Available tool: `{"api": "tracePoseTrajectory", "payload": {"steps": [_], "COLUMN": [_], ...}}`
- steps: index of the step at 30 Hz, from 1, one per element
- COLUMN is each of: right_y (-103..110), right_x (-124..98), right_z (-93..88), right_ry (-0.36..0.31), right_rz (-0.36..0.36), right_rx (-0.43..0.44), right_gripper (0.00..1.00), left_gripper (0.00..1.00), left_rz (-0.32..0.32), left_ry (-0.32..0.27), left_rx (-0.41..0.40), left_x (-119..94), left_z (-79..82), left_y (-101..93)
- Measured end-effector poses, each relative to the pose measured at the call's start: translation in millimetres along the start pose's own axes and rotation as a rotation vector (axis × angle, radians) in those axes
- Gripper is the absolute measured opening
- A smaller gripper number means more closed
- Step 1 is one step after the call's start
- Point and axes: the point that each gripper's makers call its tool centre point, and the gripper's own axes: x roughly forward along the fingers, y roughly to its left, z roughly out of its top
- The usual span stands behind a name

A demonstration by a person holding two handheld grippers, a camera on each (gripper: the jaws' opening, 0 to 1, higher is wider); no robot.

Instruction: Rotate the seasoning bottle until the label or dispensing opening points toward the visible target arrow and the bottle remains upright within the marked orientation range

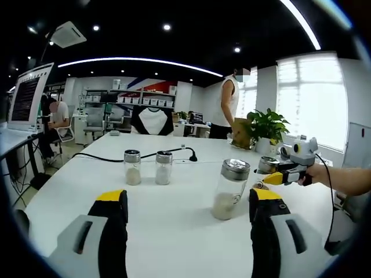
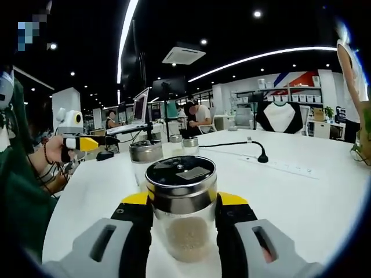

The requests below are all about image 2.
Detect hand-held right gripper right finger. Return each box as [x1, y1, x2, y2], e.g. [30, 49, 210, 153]
[214, 191, 323, 278]

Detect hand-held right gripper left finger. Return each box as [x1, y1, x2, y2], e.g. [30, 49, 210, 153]
[42, 191, 154, 278]

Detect tall white-filled seasoning bottle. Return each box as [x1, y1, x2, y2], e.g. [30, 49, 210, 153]
[129, 140, 165, 192]

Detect tall brown-filled seasoning bottle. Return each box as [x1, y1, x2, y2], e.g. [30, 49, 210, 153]
[144, 155, 218, 263]

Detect small glass seasoning bottle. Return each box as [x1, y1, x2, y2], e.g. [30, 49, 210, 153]
[169, 134, 184, 159]
[182, 136, 201, 157]

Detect person's left hand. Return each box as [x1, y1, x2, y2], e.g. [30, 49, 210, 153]
[46, 135, 70, 165]

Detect white open laptop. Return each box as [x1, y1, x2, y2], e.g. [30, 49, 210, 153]
[106, 86, 151, 134]

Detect black tripod stand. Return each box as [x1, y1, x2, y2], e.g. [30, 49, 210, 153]
[161, 82, 171, 142]

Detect teal panel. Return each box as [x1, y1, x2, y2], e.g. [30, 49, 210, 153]
[166, 101, 179, 118]

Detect white power strip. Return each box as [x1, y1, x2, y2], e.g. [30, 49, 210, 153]
[239, 156, 321, 180]

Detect black monitor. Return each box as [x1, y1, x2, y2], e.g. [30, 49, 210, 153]
[152, 75, 186, 97]

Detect operator in green shirt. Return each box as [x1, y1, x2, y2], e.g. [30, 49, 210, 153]
[0, 78, 59, 258]

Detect white ceiling light strip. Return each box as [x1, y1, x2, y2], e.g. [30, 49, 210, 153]
[117, 0, 140, 85]
[187, 46, 339, 83]

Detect grey office chair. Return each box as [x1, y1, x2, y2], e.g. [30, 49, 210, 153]
[235, 108, 254, 128]

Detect ceiling air conditioner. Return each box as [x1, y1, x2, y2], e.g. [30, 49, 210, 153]
[161, 42, 206, 65]

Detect black and white shirt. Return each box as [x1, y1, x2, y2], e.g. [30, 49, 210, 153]
[255, 101, 304, 134]

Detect green leafy potted plant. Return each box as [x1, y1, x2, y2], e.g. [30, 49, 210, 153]
[350, 109, 371, 166]

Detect shelf with white bins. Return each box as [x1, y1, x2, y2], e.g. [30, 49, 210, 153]
[257, 76, 323, 104]

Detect brown paper bag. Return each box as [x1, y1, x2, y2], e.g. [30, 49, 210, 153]
[359, 101, 371, 162]

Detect black table cable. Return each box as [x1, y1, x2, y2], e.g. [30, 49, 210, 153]
[198, 141, 270, 163]

